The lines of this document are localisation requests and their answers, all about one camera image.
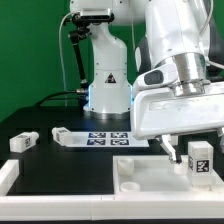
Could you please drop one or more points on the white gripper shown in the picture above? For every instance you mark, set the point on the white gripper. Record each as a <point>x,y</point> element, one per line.
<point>156,111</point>

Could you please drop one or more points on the white square tabletop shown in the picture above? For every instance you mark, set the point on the white square tabletop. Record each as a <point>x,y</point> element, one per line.
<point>156,174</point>

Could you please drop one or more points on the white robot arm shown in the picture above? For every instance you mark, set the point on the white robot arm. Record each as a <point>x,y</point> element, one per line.
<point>177,31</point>

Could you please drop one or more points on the white sheet with fiducial tags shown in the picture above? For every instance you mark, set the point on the white sheet with fiducial tags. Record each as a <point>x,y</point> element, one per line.
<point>105,139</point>

